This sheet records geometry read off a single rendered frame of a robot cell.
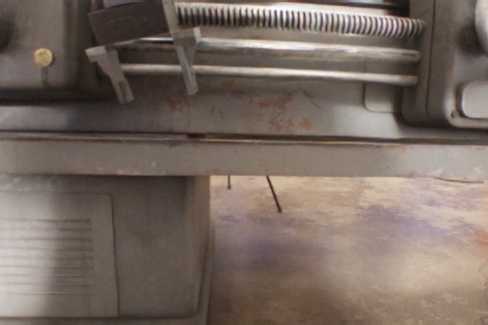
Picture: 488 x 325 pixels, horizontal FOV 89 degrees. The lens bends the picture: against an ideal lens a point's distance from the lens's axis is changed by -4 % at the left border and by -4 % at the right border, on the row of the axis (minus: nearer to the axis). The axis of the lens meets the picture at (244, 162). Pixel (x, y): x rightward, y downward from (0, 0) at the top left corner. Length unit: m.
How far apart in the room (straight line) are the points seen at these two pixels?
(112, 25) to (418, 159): 0.59
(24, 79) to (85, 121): 0.18
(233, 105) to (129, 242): 0.40
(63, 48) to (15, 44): 0.08
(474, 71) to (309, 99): 0.33
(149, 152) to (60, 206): 0.28
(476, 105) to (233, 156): 0.47
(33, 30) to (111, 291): 0.55
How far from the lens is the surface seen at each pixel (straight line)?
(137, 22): 0.48
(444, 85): 0.65
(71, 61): 0.56
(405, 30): 0.70
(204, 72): 0.57
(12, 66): 0.61
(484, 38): 0.60
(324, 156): 0.50
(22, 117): 0.80
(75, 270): 0.73
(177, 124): 0.65
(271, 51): 0.58
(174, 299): 0.70
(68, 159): 0.55
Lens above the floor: 0.49
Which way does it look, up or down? 7 degrees down
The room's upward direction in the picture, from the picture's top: 1 degrees clockwise
